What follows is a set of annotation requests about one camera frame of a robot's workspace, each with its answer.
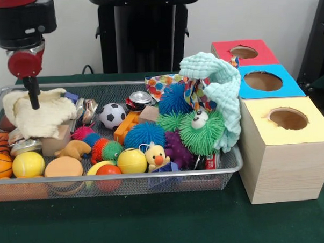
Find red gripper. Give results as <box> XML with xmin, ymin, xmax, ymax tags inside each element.
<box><xmin>6</xmin><ymin>47</ymin><xmax>48</xmax><ymax>111</ymax></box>

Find cream yellow cloth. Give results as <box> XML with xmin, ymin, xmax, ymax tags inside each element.
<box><xmin>2</xmin><ymin>87</ymin><xmax>79</xmax><ymax>141</ymax></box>

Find large polka dot cloth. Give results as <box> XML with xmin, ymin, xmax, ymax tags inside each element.
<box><xmin>144</xmin><ymin>56</ymin><xmax>242</xmax><ymax>113</ymax></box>

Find large blue fuzzy spiky ball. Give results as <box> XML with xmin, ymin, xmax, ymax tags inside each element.
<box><xmin>157</xmin><ymin>82</ymin><xmax>193</xmax><ymax>116</ymax></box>

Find green spiky toy with eyes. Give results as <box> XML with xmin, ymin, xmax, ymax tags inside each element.
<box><xmin>178</xmin><ymin>109</ymin><xmax>227</xmax><ymax>157</ymax></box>

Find mint green muslin cloth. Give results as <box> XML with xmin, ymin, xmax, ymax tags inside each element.
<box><xmin>178</xmin><ymin>50</ymin><xmax>244</xmax><ymax>155</ymax></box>

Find shallow clear mesh bin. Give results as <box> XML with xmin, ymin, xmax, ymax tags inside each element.
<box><xmin>0</xmin><ymin>74</ymin><xmax>245</xmax><ymax>202</ymax></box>

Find wooden box with three holes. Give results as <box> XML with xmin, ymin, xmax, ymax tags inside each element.
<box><xmin>210</xmin><ymin>35</ymin><xmax>324</xmax><ymax>206</ymax></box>

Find brown toy football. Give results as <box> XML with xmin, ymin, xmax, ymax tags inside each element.
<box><xmin>0</xmin><ymin>115</ymin><xmax>17</xmax><ymax>132</ymax></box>

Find yellow ball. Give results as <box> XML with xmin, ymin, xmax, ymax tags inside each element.
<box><xmin>11</xmin><ymin>151</ymin><xmax>46</xmax><ymax>178</ymax></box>

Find orange toy basketball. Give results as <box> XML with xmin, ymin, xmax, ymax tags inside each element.
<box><xmin>0</xmin><ymin>152</ymin><xmax>14</xmax><ymax>180</ymax></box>

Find black white soccer ball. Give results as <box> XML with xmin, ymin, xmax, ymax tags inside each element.
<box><xmin>98</xmin><ymin>102</ymin><xmax>127</xmax><ymax>130</ymax></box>

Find yellow plush duck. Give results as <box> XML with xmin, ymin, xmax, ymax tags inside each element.
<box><xmin>144</xmin><ymin>144</ymin><xmax>172</xmax><ymax>173</ymax></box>

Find purple spiky toy with eyes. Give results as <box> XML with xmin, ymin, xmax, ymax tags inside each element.
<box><xmin>164</xmin><ymin>129</ymin><xmax>196</xmax><ymax>169</ymax></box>

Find black chair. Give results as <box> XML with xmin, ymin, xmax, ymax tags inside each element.
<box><xmin>292</xmin><ymin>0</ymin><xmax>324</xmax><ymax>85</ymax></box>

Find black cable loop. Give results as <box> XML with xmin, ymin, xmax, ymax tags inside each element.
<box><xmin>81</xmin><ymin>63</ymin><xmax>95</xmax><ymax>75</ymax></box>

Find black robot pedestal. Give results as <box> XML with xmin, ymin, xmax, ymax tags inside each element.
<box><xmin>88</xmin><ymin>0</ymin><xmax>205</xmax><ymax>75</ymax></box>

